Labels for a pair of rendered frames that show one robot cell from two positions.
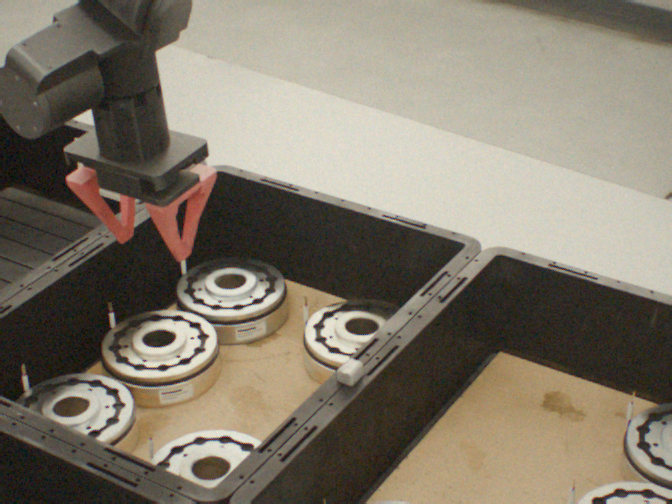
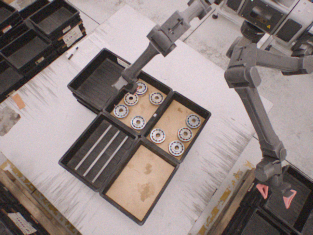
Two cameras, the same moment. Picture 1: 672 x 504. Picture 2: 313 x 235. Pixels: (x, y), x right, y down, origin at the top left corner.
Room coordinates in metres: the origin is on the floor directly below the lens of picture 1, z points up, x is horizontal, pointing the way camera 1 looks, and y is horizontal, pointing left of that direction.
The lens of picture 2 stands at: (0.29, 0.04, 2.18)
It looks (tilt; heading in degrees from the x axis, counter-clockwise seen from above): 69 degrees down; 353
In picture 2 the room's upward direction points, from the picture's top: 9 degrees clockwise
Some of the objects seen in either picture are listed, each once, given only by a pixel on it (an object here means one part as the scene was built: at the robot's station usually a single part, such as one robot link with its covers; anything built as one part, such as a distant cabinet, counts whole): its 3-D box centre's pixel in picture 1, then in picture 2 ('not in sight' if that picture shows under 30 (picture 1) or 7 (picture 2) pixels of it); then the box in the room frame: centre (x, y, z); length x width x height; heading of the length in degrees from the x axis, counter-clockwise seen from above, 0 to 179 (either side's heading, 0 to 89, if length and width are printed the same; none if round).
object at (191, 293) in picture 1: (231, 287); (139, 87); (1.03, 0.10, 0.86); 0.10 x 0.10 x 0.01
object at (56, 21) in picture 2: not in sight; (62, 31); (1.94, 0.97, 0.37); 0.40 x 0.30 x 0.45; 141
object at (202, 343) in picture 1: (159, 345); (131, 98); (0.94, 0.15, 0.86); 0.10 x 0.10 x 0.01
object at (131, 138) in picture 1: (131, 124); (128, 83); (0.93, 0.16, 1.07); 0.10 x 0.07 x 0.07; 56
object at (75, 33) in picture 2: not in sight; (72, 36); (1.86, 0.84, 0.41); 0.31 x 0.02 x 0.16; 141
